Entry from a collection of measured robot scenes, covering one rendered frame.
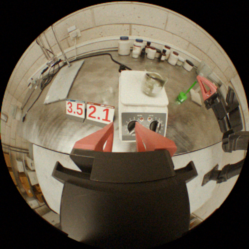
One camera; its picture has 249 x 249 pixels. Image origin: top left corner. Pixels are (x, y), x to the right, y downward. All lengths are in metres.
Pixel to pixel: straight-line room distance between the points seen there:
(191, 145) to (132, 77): 0.31
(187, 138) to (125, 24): 0.71
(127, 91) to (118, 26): 0.53
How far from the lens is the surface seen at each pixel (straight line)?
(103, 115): 0.26
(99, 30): 0.67
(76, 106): 0.31
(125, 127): 0.21
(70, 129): 0.32
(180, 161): 0.33
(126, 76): 0.25
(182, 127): 0.34
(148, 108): 0.22
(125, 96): 0.20
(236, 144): 0.36
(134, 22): 0.65
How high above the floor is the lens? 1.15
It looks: 76 degrees down
